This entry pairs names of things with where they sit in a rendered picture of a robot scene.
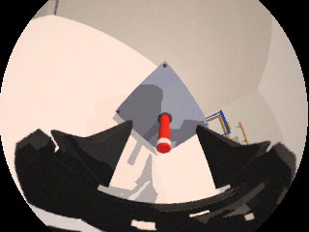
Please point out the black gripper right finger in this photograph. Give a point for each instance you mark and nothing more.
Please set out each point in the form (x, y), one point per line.
(226, 158)

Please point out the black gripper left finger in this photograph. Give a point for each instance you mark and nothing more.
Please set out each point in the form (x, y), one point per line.
(99, 153)

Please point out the red peg with white band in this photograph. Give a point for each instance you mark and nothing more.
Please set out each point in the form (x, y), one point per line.
(163, 141)

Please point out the dark grey sloped panel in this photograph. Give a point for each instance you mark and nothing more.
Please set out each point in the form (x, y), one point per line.
(162, 93)

